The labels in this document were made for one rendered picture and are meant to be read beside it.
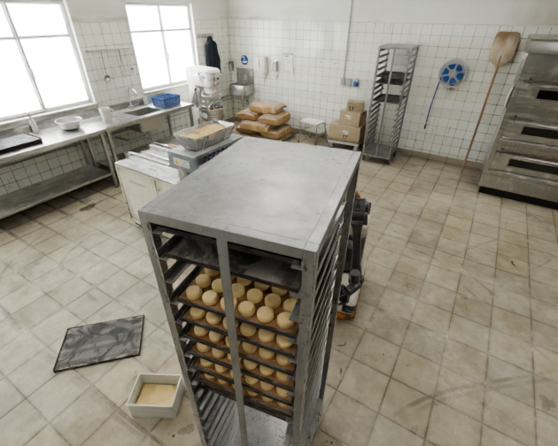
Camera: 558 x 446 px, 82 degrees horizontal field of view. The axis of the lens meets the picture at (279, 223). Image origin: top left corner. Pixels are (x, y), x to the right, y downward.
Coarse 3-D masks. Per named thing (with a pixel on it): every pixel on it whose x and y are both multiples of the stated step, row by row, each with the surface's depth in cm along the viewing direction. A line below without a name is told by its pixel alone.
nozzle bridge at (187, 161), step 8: (232, 136) 328; (240, 136) 328; (216, 144) 308; (224, 144) 309; (232, 144) 332; (168, 152) 294; (176, 152) 290; (184, 152) 290; (192, 152) 290; (200, 152) 291; (208, 152) 294; (216, 152) 315; (176, 160) 293; (184, 160) 287; (192, 160) 281; (200, 160) 300; (208, 160) 309; (176, 168) 299; (184, 168) 292; (192, 168) 286; (184, 176) 298
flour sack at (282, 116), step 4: (280, 112) 649; (284, 112) 651; (288, 112) 654; (260, 116) 631; (264, 116) 626; (268, 116) 626; (272, 116) 627; (276, 116) 628; (280, 116) 630; (284, 116) 638; (288, 116) 652; (260, 120) 628; (264, 120) 625; (268, 120) 622; (272, 120) 619; (276, 120) 617; (280, 120) 625; (284, 120) 643; (272, 124) 625; (276, 124) 620
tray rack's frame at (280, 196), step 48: (240, 144) 125; (288, 144) 125; (192, 192) 92; (240, 192) 92; (288, 192) 92; (336, 192) 93; (240, 240) 76; (288, 240) 73; (192, 384) 128; (240, 384) 113; (240, 432) 135
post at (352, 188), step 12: (360, 156) 119; (348, 192) 127; (348, 204) 130; (348, 216) 132; (348, 228) 135; (336, 276) 151; (336, 288) 155; (336, 300) 159; (336, 312) 164; (324, 360) 188; (324, 372) 193; (324, 384) 200
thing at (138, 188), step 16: (128, 160) 361; (160, 160) 362; (128, 176) 353; (144, 176) 335; (160, 176) 327; (176, 176) 327; (128, 192) 370; (144, 192) 351; (160, 192) 334; (128, 208) 387
